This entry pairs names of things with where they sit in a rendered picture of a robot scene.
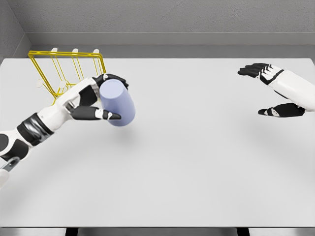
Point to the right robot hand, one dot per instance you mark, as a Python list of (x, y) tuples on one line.
[(283, 83)]

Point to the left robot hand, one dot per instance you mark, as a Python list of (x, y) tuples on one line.
[(85, 95)]

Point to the lavender blue cup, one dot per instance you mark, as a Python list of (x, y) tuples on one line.
[(118, 103)]

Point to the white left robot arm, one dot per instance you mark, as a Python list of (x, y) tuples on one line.
[(29, 132)]

